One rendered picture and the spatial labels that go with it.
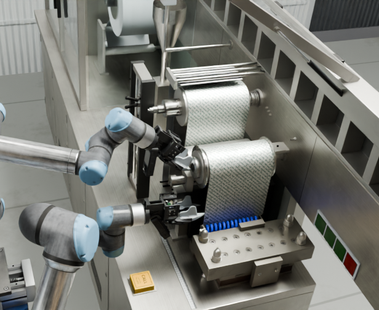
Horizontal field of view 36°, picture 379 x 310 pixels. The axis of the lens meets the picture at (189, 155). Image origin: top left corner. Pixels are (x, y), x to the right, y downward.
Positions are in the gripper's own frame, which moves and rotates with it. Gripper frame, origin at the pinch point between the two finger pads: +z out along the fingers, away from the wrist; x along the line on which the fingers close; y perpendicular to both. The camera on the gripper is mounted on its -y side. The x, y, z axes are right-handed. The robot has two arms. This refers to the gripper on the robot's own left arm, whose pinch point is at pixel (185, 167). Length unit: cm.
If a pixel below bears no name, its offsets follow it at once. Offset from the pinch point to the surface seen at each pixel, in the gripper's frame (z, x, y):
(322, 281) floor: 159, 31, -29
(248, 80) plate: 21, 33, 32
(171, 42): 3, 66, 20
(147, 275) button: 7.2, -16.6, -35.1
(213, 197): 11.3, -8.1, -1.1
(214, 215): 18.2, -8.1, -7.0
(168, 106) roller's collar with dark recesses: -7.9, 21.1, 8.9
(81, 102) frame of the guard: 5, 94, -34
